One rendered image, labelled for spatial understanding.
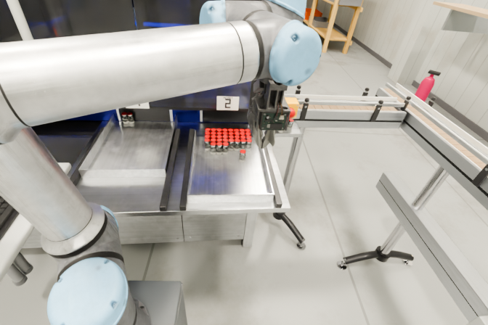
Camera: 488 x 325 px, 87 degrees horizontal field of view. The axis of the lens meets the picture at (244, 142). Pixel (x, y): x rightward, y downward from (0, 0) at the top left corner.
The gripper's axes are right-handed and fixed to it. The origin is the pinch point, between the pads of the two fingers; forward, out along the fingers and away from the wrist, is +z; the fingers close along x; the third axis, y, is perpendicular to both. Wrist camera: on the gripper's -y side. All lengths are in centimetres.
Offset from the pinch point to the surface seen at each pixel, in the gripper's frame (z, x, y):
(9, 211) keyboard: 27, -72, -1
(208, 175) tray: 21.4, -14.1, -9.6
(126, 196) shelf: 21.6, -38.3, -1.2
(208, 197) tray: 19.2, -13.9, 1.8
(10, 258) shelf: 30, -66, 12
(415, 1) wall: 1, 314, -390
